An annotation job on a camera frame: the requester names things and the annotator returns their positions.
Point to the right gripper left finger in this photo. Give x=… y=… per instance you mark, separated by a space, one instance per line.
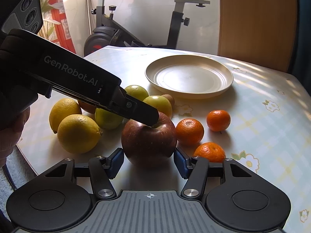
x=102 y=170

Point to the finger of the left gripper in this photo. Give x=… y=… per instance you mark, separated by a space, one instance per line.
x=131 y=108

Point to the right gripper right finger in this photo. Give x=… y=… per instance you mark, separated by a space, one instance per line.
x=194 y=170

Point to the green apple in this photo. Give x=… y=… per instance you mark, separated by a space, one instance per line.
x=160 y=103
x=106 y=119
x=137 y=92

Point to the shiny red apple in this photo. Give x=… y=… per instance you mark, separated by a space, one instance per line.
x=87 y=107

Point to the yellow lemon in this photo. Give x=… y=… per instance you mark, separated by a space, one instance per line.
x=78 y=134
x=61 y=109

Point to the dull brownish red apple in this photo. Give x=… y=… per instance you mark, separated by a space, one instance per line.
x=149 y=147

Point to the brown kiwi fruit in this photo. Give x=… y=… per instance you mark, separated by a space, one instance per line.
x=170 y=98

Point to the small orange mandarin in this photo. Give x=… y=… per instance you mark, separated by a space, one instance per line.
x=218 y=120

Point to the person left hand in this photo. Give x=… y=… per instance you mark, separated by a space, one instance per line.
x=10 y=136

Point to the red patterned curtain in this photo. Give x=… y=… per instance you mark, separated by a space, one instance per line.
x=55 y=26

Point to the cream round plate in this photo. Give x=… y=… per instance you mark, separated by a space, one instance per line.
x=189 y=76

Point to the black exercise bike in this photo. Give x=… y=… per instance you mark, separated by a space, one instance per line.
x=149 y=21

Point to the floral plaid tablecloth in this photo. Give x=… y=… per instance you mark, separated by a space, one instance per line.
x=269 y=130

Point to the dark teal curtain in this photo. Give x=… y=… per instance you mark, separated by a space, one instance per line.
x=300 y=60

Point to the wooden door panel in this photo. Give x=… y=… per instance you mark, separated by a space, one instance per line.
x=261 y=32

